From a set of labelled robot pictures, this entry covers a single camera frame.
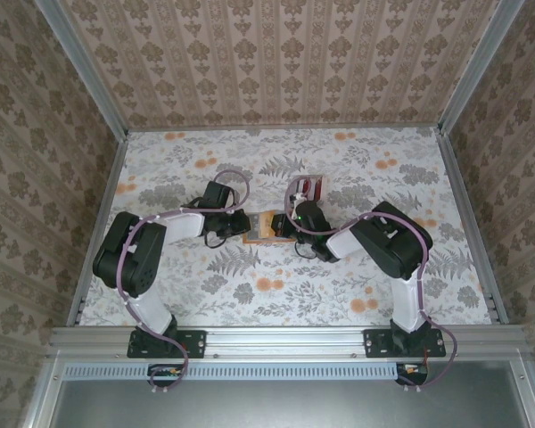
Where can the orange leather card holder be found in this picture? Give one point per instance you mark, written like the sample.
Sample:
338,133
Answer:
265,225

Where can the small red and white box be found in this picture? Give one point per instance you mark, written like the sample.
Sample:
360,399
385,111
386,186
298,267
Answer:
320,197

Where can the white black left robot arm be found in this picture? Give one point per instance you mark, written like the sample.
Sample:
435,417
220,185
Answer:
183,225

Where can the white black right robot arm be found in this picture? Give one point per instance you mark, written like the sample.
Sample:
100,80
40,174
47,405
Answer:
343,243

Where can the floral patterned table cover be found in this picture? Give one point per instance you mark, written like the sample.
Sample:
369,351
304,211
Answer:
294,303

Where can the grey metal sheet panel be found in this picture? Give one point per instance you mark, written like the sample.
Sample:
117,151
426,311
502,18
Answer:
294,405

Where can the aluminium back rail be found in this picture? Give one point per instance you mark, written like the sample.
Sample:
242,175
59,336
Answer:
272,128

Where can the aluminium front rail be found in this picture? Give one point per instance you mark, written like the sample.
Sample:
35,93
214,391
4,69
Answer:
285,341

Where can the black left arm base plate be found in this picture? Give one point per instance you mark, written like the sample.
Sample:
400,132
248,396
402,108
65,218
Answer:
196,343

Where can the aluminium side rail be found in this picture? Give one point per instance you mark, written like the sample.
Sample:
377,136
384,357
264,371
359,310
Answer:
470,223
105,200

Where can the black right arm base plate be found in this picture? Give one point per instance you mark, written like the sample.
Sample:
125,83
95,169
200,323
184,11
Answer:
374,343

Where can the aluminium corner post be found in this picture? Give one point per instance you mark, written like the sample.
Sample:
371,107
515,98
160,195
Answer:
478,67
87,71

